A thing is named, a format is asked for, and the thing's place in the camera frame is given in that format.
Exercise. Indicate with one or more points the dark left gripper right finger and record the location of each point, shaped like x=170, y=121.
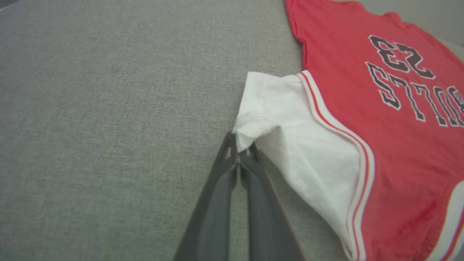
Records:
x=266, y=217

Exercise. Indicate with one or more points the red and white basketball jersey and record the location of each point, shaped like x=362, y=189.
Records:
x=362, y=145

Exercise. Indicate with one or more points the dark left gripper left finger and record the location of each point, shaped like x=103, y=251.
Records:
x=214, y=210

